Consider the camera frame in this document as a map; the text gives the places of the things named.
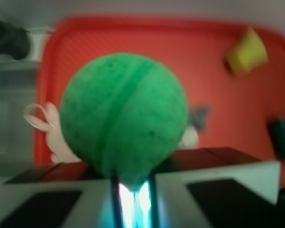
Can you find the red plastic tray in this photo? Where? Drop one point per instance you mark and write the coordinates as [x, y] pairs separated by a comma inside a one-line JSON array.
[[241, 106]]

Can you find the pink plush bunny toy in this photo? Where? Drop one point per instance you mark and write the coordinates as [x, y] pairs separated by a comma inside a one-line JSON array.
[[60, 151]]

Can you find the green foam ball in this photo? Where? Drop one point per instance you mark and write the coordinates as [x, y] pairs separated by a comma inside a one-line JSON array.
[[124, 114]]

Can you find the dark teal capsule case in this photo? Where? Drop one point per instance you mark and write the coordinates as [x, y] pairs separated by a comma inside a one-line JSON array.
[[276, 128]]

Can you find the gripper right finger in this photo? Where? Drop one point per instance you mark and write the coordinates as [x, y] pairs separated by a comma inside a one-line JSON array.
[[216, 188]]

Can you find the grey plush mouse toy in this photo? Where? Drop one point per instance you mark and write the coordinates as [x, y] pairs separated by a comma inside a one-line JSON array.
[[197, 122]]

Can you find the yellow sponge piece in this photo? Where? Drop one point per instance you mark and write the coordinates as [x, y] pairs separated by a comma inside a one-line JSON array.
[[247, 54]]

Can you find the grey faucet spout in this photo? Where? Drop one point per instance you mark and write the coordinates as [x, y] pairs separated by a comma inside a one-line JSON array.
[[14, 41]]

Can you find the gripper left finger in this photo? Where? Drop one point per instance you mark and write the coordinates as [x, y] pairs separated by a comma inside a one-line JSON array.
[[67, 195]]

